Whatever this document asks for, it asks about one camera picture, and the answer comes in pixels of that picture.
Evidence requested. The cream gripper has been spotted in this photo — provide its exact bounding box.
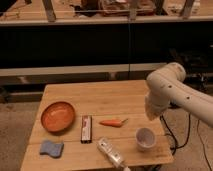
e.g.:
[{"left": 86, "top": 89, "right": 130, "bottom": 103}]
[{"left": 145, "top": 101, "right": 165, "bottom": 120}]

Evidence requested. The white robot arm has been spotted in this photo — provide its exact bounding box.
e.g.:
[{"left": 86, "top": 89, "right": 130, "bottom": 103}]
[{"left": 145, "top": 62, "right": 213, "bottom": 127}]

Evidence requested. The white cup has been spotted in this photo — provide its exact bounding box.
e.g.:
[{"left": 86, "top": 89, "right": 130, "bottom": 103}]
[{"left": 135, "top": 128, "right": 156, "bottom": 151}]

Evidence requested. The orange carrot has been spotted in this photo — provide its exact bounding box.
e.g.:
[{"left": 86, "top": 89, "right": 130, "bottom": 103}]
[{"left": 100, "top": 119, "right": 126, "bottom": 128}]

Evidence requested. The wooden table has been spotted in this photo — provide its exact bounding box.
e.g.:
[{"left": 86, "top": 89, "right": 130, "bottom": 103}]
[{"left": 21, "top": 80, "right": 173, "bottom": 171}]

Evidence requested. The red rectangular box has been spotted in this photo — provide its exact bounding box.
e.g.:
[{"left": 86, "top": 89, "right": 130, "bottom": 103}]
[{"left": 81, "top": 115, "right": 92, "bottom": 143}]

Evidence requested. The orange bowl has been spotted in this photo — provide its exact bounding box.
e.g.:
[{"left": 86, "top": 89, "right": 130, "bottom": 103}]
[{"left": 41, "top": 101, "right": 75, "bottom": 133}]

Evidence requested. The blue sponge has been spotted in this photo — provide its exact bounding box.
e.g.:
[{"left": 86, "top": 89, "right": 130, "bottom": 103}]
[{"left": 39, "top": 140, "right": 64, "bottom": 158}]

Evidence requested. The long wooden bench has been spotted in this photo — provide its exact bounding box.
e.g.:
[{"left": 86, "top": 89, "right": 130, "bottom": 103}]
[{"left": 0, "top": 63, "right": 165, "bottom": 103}]

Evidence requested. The upper wooden shelf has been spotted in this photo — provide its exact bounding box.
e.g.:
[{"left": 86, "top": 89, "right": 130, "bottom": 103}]
[{"left": 0, "top": 0, "right": 213, "bottom": 27}]

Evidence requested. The black cable on floor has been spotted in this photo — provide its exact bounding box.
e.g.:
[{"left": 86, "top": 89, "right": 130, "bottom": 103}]
[{"left": 159, "top": 103, "right": 213, "bottom": 171}]

